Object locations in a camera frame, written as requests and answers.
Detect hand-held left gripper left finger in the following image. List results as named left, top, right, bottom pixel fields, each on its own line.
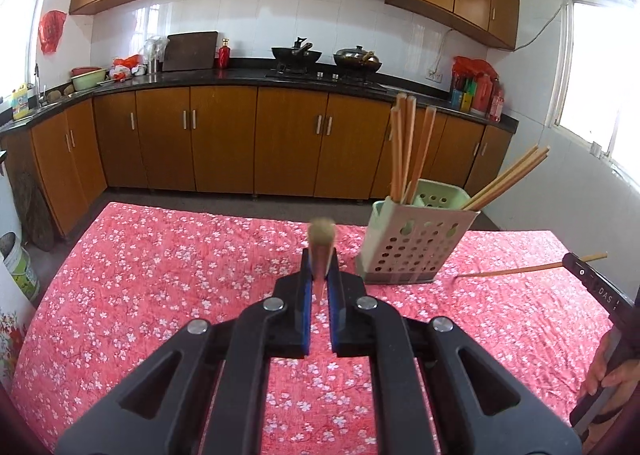
left=55, top=249, right=316, bottom=455

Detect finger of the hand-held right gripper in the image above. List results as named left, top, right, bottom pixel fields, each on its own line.
left=561, top=253, right=638, bottom=321

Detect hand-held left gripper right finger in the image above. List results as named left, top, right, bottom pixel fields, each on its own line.
left=324, top=246, right=583, bottom=455

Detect bamboo chopstick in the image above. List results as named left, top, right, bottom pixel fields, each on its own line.
left=470, top=150, right=551, bottom=212
left=306, top=216, right=340, bottom=303
left=404, top=105, right=437, bottom=206
left=460, top=145, right=541, bottom=210
left=389, top=106, right=401, bottom=203
left=464, top=146, right=547, bottom=210
left=396, top=93, right=407, bottom=203
left=403, top=94, right=417, bottom=200
left=456, top=251, right=609, bottom=279

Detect green perforated utensil holder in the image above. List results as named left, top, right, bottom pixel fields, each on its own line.
left=356, top=179, right=482, bottom=285

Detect clear bag of utensils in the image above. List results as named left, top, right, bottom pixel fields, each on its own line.
left=142, top=35, right=168, bottom=74

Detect person's right hand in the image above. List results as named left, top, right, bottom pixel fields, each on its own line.
left=581, top=330, right=640, bottom=416

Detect red floral tablecloth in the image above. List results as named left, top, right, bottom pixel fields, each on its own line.
left=10, top=201, right=626, bottom=455

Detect brown wooden lower cabinets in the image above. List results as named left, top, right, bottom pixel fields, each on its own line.
left=0, top=85, right=518, bottom=238

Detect slim red bottle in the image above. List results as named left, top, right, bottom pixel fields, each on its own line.
left=489, top=80, right=505, bottom=123

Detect bright side window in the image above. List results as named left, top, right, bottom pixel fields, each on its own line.
left=552, top=0, right=640, bottom=186

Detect large red bottle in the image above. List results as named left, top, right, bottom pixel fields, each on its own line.
left=472, top=75, right=493, bottom=116

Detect green and blue seasoning boxes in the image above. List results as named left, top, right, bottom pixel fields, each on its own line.
left=450, top=80, right=475, bottom=112

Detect black gas stove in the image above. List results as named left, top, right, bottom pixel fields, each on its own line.
left=265, top=62, right=388, bottom=86

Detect black kitchen countertop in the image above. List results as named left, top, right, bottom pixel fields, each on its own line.
left=0, top=67, right=520, bottom=136

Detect black wok with lid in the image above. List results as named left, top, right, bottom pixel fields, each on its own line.
left=333, top=46, right=383, bottom=73

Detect dark cutting board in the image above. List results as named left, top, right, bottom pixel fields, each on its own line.
left=162, top=31, right=219, bottom=72

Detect white and green bucket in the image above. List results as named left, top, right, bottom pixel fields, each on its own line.
left=0, top=232, right=41, bottom=306

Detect dark round board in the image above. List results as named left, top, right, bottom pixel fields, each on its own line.
left=10, top=170, right=56, bottom=253

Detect white floral panel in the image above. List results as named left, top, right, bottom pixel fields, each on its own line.
left=0, top=265, right=31, bottom=386

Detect red and white plastic bag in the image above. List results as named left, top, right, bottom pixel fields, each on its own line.
left=109, top=55, right=146, bottom=83

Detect green basin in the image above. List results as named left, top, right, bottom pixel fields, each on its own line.
left=70, top=67, right=108, bottom=92

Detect yellow detergent bottle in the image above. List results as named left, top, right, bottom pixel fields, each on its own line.
left=11, top=84, right=33, bottom=122

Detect black wok with handle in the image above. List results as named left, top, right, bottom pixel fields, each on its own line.
left=271, top=37, right=323, bottom=63

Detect red wall decoration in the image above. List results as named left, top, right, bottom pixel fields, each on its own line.
left=39, top=10, right=67, bottom=56

